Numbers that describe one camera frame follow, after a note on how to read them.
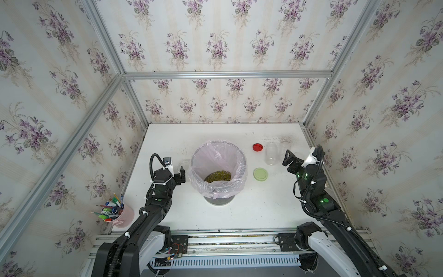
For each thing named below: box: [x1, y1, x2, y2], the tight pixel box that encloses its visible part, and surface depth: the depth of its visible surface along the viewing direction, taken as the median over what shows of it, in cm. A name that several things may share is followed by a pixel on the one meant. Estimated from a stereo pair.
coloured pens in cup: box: [90, 192, 125, 222], surface depth 73 cm
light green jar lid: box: [252, 167, 269, 182], surface depth 97 cm
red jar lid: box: [252, 143, 264, 153], surface depth 109 cm
